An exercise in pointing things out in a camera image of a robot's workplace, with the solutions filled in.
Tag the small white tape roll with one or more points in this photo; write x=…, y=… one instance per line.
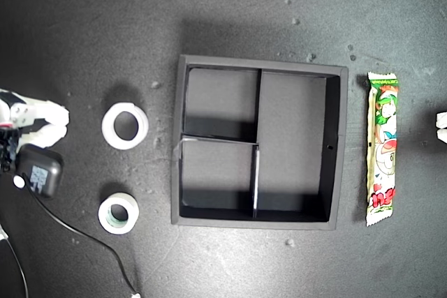
x=104, y=219

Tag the green printed snack bar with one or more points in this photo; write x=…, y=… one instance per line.
x=384, y=137

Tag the black tray with wells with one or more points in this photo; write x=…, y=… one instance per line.
x=290, y=137

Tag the small black camera box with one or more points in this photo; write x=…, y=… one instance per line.
x=42, y=172

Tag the large white tape roll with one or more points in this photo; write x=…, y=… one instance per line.
x=109, y=127

